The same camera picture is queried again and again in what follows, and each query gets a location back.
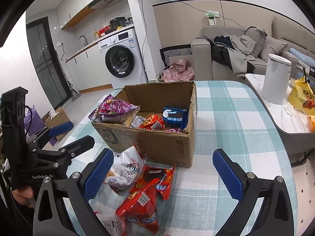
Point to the white washing machine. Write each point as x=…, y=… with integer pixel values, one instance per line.
x=123, y=58

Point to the yellow plastic bag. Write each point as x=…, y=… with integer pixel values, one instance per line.
x=302, y=96

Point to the checked teal tablecloth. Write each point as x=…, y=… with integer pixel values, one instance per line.
x=223, y=115

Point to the grey clothes pile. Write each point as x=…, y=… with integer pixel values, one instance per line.
x=232, y=56

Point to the white cylindrical bin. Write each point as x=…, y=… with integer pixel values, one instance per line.
x=276, y=79

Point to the black patterned chair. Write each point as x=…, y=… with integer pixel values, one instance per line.
x=173, y=51

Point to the red chips bag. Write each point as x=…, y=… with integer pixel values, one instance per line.
x=140, y=207

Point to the grey sofa pillow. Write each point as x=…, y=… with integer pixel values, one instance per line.
x=272, y=46

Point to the brown cardboard box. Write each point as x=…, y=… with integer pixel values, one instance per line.
x=157, y=127

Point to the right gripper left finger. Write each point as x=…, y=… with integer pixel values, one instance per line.
x=52, y=219

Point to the purple snack bag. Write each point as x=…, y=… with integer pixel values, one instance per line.
x=113, y=110

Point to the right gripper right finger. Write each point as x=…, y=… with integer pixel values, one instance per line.
x=275, y=215

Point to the small floor cardboard box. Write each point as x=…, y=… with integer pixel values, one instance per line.
x=56, y=118

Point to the white side table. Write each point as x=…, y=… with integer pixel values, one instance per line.
x=292, y=125

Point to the pink cloth pile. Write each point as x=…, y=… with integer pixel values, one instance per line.
x=179, y=71

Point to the white chips bag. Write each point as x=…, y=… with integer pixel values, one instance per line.
x=125, y=170

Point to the red oreo snack bag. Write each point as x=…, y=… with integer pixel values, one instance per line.
x=164, y=176

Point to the blue oreo pack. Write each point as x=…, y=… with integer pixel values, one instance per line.
x=175, y=117

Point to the left hand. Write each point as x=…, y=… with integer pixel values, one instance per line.
x=23, y=195

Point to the black glass door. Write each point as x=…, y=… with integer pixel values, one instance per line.
x=46, y=62

